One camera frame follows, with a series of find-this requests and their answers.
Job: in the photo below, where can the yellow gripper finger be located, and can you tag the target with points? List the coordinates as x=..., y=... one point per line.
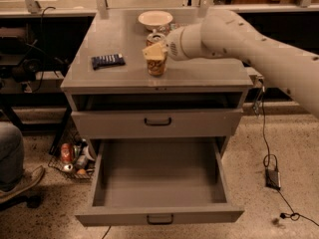
x=156, y=51

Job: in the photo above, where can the orange patterned drink can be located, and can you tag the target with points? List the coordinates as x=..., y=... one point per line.
x=155, y=68

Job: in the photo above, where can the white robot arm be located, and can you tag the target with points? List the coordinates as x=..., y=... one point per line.
x=225, y=34

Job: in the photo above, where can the grey metal drawer cabinet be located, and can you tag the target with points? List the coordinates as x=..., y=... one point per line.
x=198, y=84

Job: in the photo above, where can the open grey lower drawer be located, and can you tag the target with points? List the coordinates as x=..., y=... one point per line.
x=158, y=181

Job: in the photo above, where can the red soda can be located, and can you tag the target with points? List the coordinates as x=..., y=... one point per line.
x=67, y=153

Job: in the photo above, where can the clear plastic water bottle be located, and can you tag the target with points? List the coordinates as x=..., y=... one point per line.
x=173, y=26

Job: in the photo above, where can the white ceramic bowl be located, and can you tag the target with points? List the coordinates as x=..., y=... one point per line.
x=154, y=19

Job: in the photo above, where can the dark blue snack bar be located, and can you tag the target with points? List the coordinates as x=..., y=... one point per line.
x=106, y=61

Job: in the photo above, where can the person's leg in jeans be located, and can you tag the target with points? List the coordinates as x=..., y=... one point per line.
x=11, y=156

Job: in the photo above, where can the black power adapter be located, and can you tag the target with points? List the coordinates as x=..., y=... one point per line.
x=272, y=179

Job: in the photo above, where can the grey shoe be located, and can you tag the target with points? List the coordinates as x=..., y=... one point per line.
x=28, y=180

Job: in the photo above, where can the black wire basket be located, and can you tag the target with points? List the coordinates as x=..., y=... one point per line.
x=82, y=167

